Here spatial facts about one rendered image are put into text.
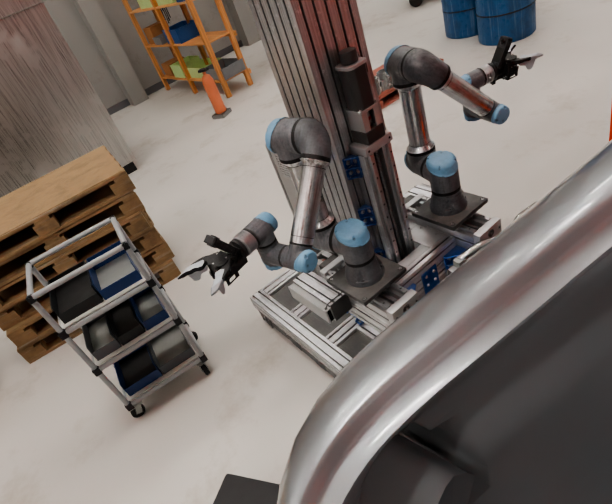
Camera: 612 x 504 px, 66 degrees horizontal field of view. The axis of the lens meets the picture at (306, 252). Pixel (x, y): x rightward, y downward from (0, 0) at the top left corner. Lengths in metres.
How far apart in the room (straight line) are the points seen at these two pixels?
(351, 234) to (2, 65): 4.86
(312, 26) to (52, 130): 4.75
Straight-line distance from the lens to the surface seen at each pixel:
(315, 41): 1.64
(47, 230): 3.60
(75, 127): 6.13
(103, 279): 2.69
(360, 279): 1.76
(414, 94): 1.92
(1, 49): 6.00
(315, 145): 1.47
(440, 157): 1.96
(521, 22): 6.23
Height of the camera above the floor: 2.00
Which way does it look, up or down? 35 degrees down
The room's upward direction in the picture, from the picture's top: 22 degrees counter-clockwise
